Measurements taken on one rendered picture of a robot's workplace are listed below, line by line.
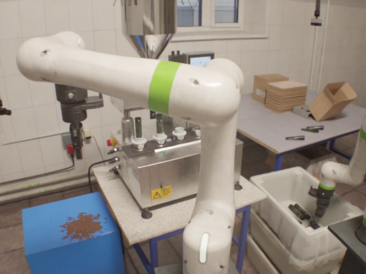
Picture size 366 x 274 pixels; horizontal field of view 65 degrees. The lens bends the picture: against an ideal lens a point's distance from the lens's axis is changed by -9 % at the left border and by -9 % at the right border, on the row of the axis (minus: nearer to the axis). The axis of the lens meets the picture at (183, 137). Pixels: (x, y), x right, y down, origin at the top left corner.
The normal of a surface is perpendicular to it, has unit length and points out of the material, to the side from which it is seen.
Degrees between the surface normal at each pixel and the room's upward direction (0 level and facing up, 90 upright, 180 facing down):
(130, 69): 50
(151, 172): 90
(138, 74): 57
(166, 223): 0
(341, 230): 0
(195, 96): 76
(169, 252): 0
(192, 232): 20
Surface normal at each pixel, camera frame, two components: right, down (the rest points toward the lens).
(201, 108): -0.25, 0.48
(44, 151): 0.46, 0.36
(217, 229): 0.18, -0.88
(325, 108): -0.89, 0.18
